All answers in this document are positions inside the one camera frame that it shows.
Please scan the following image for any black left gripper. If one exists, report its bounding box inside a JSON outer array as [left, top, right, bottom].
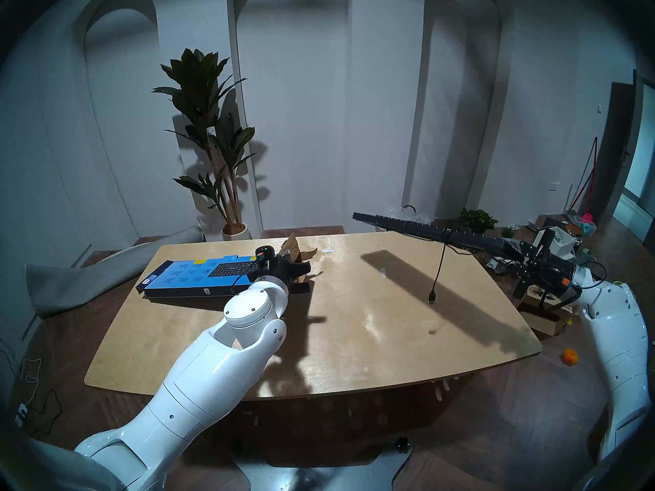
[[266, 257, 312, 289]]

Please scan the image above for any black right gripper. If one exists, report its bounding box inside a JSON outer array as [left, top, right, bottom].
[[504, 230, 577, 300]]

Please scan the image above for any black computer keyboard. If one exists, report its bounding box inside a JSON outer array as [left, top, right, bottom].
[[353, 212, 525, 260]]

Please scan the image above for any black keyboard USB cable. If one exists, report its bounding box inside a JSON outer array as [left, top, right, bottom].
[[427, 229, 454, 306]]

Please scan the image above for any blue cardboard keyboard box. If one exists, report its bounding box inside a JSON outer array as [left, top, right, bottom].
[[136, 233, 319, 299]]

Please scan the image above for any white open box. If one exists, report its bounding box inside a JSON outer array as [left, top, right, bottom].
[[555, 227, 582, 256]]

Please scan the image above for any small green potted plant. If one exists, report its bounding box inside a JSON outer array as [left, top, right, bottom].
[[458, 208, 498, 235]]

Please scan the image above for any flat brown cardboard box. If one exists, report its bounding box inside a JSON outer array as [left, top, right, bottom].
[[519, 291, 575, 337]]

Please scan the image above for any clear plastic bag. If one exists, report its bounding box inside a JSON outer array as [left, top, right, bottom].
[[381, 202, 434, 225]]

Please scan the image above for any dark brown door leaf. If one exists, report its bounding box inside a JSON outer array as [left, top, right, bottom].
[[603, 81, 640, 224]]

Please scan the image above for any tall dark green houseplant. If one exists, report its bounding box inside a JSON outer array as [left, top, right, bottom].
[[152, 48, 257, 229]]

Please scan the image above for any grey floor cushion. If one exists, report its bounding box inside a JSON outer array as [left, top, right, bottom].
[[25, 225, 205, 319]]

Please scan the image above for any red handled broom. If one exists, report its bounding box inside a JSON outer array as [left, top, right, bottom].
[[570, 137, 599, 226]]

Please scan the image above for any grey metal robot base plate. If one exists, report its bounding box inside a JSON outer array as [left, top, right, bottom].
[[234, 436, 414, 491]]

